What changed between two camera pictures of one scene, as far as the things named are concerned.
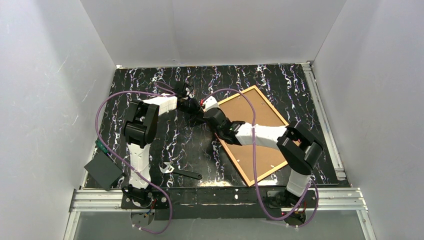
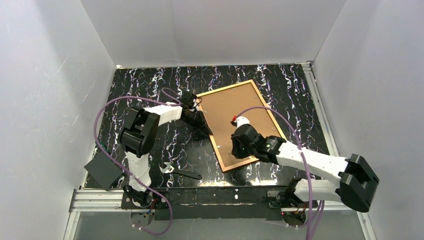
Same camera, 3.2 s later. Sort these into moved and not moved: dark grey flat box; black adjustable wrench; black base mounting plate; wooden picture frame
Moved: wooden picture frame
Not moved: dark grey flat box; black adjustable wrench; black base mounting plate
